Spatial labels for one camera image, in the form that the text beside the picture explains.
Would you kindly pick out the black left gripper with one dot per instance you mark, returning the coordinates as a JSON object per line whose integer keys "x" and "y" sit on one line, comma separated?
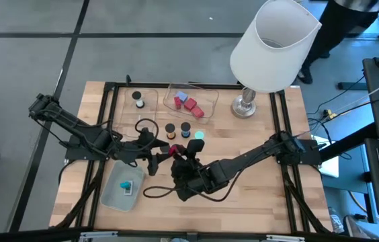
{"x": 139, "y": 151}

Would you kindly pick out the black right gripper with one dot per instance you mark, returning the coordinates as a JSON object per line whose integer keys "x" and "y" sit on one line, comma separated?
{"x": 189, "y": 178}

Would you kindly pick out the teal round lid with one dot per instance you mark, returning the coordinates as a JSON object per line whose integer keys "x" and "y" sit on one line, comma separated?
{"x": 199, "y": 135}

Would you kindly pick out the orange sand hourglass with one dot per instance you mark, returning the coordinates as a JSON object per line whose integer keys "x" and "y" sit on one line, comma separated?
{"x": 170, "y": 127}

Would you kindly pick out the blue sand hourglass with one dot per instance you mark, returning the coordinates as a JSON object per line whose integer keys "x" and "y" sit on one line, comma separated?
{"x": 185, "y": 126}

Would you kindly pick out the red rectangular block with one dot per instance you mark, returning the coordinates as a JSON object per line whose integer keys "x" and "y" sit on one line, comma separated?
{"x": 177, "y": 103}

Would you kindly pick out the teal plastic staple case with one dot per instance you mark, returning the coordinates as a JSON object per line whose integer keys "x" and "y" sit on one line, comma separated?
{"x": 125, "y": 185}

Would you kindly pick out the lavender block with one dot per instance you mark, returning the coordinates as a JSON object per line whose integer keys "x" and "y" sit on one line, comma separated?
{"x": 182, "y": 97}

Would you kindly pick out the white sand hourglass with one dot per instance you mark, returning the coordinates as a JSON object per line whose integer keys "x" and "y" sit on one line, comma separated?
{"x": 136, "y": 95}

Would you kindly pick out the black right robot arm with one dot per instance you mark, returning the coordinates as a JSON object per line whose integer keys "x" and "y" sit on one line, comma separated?
{"x": 253, "y": 156}

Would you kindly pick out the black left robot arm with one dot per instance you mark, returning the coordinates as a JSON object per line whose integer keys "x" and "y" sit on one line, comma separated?
{"x": 88, "y": 138}

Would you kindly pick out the clear plastic tray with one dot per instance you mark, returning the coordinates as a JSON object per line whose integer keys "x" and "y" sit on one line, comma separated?
{"x": 149, "y": 111}
{"x": 209, "y": 97}

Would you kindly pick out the grey translucent tray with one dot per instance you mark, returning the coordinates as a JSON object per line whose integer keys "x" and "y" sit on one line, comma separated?
{"x": 114, "y": 198}

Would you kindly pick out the table lamp white shade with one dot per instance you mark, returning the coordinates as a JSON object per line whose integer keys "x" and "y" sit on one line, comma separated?
{"x": 270, "y": 60}

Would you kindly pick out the white box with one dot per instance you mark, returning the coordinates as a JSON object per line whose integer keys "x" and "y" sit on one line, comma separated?
{"x": 330, "y": 168}

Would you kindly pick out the person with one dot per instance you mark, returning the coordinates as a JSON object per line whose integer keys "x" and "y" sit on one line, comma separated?
{"x": 337, "y": 27}

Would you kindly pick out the black metal table frame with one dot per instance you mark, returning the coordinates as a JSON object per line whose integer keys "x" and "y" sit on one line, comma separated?
{"x": 149, "y": 84}

